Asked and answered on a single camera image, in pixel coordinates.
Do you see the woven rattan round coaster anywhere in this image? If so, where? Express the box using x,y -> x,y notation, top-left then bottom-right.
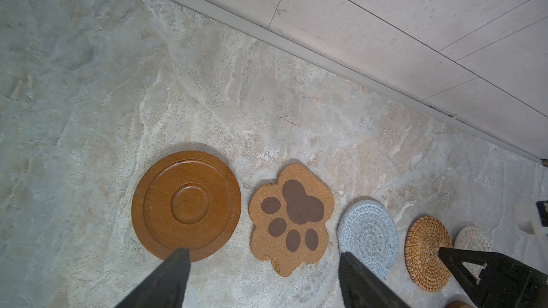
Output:
405,215 -> 453,292

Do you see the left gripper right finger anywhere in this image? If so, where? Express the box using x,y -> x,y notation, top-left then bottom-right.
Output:
338,252 -> 410,308

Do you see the cork paw print coaster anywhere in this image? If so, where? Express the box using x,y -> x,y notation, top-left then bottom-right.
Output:
248,163 -> 335,277

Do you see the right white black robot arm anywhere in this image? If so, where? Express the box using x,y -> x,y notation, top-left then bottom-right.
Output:
438,200 -> 547,307

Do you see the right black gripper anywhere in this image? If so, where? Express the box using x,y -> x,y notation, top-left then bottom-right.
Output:
438,248 -> 547,307

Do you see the brown wooden round coaster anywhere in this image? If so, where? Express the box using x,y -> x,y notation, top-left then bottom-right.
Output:
131,151 -> 242,262
445,300 -> 474,308

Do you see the multicolour knitted round coaster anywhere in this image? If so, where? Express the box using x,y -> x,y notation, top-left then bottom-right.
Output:
454,226 -> 493,252

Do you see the blue knitted round coaster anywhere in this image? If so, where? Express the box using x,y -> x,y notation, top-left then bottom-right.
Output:
337,200 -> 399,279

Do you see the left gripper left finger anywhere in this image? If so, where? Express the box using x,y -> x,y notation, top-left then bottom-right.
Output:
116,248 -> 191,308

